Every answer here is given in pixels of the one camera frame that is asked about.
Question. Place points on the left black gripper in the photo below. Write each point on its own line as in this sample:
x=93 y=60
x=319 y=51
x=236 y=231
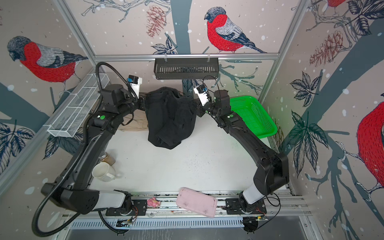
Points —
x=142 y=100

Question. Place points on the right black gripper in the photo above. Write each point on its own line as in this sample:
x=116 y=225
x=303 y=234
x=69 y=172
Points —
x=202 y=104

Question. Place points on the beige shorts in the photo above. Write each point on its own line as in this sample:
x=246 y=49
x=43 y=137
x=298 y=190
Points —
x=139 y=123

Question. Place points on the green plastic basket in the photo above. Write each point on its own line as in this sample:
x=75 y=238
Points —
x=254 y=115

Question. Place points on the black shorts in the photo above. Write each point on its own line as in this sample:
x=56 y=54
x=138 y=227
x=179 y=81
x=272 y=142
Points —
x=171 y=117

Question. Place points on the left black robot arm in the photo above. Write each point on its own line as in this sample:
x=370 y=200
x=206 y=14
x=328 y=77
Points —
x=70 y=189

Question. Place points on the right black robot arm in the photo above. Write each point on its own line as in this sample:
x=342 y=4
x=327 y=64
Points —
x=272 y=168

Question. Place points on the spice jar with silver lid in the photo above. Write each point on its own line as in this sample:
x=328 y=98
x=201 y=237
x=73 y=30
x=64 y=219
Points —
x=107 y=158

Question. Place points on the white mug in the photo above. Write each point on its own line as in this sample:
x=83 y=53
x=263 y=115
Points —
x=104 y=172

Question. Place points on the pink plastic tray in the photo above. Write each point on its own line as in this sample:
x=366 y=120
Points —
x=197 y=202

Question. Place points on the small pink toy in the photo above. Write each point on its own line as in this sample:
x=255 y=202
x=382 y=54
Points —
x=153 y=203

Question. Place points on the black hanging wire basket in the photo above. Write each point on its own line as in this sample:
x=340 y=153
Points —
x=186 y=69

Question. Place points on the white mesh wire shelf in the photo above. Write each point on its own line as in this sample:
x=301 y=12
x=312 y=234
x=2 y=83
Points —
x=76 y=111

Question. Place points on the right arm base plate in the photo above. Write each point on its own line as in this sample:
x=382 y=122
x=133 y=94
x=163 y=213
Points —
x=239 y=206

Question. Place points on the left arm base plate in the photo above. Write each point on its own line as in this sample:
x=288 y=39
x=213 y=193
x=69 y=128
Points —
x=135 y=208

